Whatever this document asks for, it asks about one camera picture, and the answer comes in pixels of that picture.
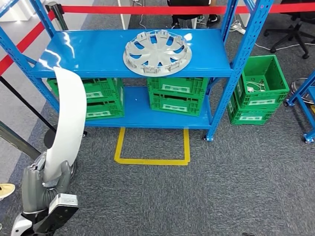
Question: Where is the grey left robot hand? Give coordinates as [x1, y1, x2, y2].
[22, 151, 73, 212]

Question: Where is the white curved car panel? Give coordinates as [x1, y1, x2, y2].
[42, 66, 87, 183]

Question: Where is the blue metal shelf rack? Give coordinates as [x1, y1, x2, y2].
[0, 0, 274, 142]
[284, 70, 315, 145]

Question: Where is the person's tan shoe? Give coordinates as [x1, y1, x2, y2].
[0, 183, 16, 200]

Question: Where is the black stanchion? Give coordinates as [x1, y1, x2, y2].
[0, 76, 87, 150]

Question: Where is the white platform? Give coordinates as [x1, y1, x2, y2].
[0, 0, 50, 23]

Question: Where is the white desk panel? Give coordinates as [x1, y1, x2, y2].
[117, 0, 131, 30]
[238, 13, 250, 29]

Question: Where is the grey wheel hubcap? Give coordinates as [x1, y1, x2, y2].
[122, 29, 193, 78]

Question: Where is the person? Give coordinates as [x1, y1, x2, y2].
[167, 0, 221, 30]

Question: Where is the white power strip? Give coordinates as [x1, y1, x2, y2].
[230, 24, 247, 35]

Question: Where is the chrome round stanchion base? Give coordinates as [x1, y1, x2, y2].
[290, 77, 315, 105]

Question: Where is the black office chair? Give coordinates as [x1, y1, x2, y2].
[263, 0, 315, 60]

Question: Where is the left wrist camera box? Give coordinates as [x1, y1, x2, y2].
[37, 193, 79, 234]

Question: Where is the black belt stanchion post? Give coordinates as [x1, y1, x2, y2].
[45, 1, 69, 31]

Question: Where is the white cable bundle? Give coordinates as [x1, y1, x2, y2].
[246, 81, 267, 93]

